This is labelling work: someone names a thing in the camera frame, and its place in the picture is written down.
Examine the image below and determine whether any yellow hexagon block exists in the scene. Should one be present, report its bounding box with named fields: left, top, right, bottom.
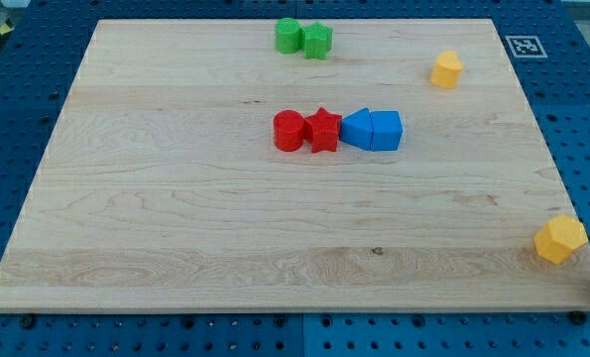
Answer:
left=533, top=215, right=588, bottom=265

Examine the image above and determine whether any white fiducial marker tag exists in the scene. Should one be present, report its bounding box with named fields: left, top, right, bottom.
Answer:
left=506, top=35, right=547, bottom=59

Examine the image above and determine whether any yellow heart block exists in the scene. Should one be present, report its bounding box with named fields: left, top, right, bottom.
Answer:
left=429, top=50, right=464, bottom=89

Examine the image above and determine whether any blue cube block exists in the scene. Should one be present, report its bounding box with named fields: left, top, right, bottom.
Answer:
left=370, top=111, right=404, bottom=152

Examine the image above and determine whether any blue triangle block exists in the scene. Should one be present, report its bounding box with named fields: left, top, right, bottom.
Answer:
left=339, top=108, right=373, bottom=151

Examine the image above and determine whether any red star block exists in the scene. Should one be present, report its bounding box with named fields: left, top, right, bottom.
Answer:
left=304, top=107, right=342, bottom=153

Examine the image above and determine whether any red cylinder block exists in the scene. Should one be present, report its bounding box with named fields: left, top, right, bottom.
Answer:
left=273, top=110, right=304, bottom=152

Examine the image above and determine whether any green star block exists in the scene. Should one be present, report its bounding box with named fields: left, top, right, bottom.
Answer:
left=299, top=21, right=333, bottom=60

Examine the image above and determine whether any green cylinder block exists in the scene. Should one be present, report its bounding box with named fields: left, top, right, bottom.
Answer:
left=275, top=18, right=301, bottom=55

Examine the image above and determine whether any wooden board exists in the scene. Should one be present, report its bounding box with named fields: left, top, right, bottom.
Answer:
left=0, top=19, right=590, bottom=314

